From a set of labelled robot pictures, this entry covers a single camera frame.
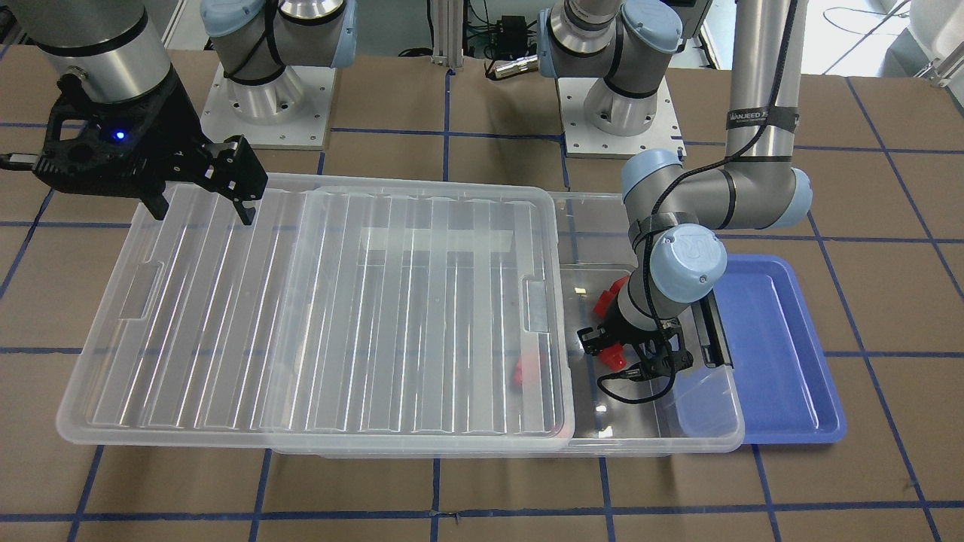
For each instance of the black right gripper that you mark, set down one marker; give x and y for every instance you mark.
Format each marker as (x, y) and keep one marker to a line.
(175, 129)

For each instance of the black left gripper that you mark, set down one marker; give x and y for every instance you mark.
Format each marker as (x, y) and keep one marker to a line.
(626, 336)

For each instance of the clear plastic box lid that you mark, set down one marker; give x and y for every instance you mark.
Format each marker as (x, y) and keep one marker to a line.
(179, 350)

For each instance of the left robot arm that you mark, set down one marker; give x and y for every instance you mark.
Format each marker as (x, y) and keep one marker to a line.
(674, 211)

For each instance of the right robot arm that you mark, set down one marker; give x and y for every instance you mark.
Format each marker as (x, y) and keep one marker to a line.
(123, 49)

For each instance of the clear plastic storage box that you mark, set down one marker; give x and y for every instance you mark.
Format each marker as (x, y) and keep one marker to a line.
(648, 406)

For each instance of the blue plastic tray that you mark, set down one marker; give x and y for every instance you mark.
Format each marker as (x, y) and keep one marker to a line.
(783, 380)

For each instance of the black box latch handle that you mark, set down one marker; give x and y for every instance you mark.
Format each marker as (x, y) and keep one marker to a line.
(715, 351)

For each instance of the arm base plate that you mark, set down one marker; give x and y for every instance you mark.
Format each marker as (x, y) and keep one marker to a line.
(600, 124)
(289, 112)

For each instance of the aluminium frame post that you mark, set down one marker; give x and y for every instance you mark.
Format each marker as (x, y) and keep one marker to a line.
(447, 26)

